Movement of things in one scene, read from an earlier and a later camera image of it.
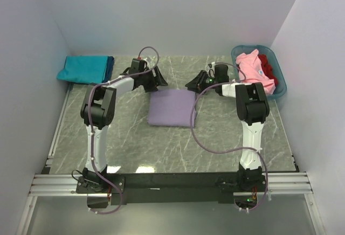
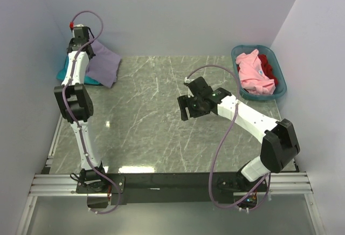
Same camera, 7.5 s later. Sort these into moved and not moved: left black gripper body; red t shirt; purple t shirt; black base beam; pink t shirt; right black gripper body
Moved: right black gripper body; purple t shirt; left black gripper body
Not moved: pink t shirt; red t shirt; black base beam
